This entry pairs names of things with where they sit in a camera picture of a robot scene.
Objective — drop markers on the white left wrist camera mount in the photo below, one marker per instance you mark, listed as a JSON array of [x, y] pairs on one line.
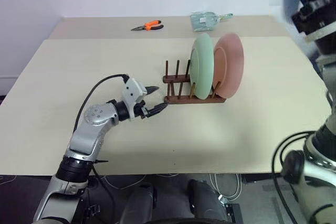
[[131, 90]]

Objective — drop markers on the brown wooden dish rack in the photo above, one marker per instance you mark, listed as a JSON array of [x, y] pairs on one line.
[[181, 100]]

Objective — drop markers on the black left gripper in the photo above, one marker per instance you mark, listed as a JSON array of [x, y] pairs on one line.
[[138, 110]]

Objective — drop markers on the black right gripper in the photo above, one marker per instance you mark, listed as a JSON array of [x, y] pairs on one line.
[[312, 18]]

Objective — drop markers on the dark rounded shape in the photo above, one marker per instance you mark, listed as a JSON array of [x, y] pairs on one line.
[[139, 203], [206, 200]]

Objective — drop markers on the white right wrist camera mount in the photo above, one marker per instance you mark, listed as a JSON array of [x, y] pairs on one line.
[[319, 33]]

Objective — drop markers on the pink plate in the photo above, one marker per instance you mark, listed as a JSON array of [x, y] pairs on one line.
[[231, 64]]

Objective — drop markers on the green plate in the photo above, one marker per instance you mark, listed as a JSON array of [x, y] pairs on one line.
[[202, 66]]

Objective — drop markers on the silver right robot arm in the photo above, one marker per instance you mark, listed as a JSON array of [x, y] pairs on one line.
[[323, 155]]

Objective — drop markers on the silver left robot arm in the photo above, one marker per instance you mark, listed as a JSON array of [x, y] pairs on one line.
[[86, 140]]

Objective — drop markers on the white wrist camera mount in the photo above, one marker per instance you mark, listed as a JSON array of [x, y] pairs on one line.
[[131, 90], [319, 33]]

